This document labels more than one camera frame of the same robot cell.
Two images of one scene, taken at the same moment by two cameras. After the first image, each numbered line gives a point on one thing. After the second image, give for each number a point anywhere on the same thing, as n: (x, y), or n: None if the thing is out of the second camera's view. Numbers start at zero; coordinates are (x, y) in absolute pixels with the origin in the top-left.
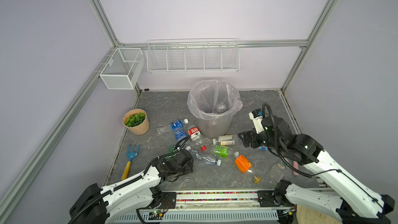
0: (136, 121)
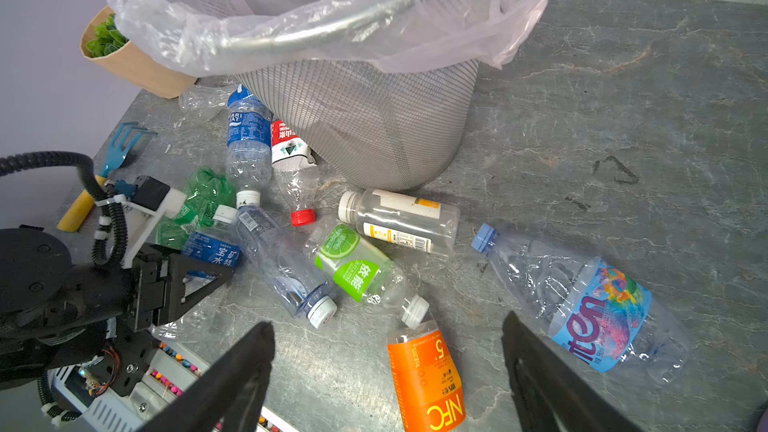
0: (103, 44)
